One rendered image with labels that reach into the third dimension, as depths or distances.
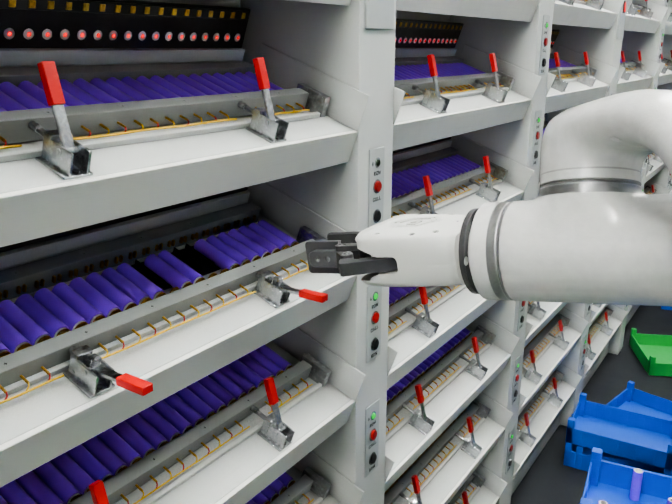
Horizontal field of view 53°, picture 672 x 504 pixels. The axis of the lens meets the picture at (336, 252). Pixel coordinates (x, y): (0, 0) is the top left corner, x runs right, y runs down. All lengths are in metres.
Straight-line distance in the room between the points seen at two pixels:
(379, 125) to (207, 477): 0.51
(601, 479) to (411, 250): 1.05
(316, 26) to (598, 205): 0.52
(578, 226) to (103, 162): 0.40
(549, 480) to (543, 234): 1.76
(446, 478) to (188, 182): 1.05
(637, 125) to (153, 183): 0.41
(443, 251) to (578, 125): 0.14
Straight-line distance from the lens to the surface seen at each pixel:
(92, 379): 0.66
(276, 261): 0.88
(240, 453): 0.91
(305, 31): 0.96
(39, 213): 0.59
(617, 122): 0.51
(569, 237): 0.54
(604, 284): 0.54
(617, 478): 1.55
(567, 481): 2.28
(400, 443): 1.30
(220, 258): 0.87
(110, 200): 0.63
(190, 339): 0.75
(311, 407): 1.00
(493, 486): 1.89
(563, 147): 0.55
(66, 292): 0.76
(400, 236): 0.58
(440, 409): 1.42
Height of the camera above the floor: 1.26
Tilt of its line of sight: 17 degrees down
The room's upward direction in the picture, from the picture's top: straight up
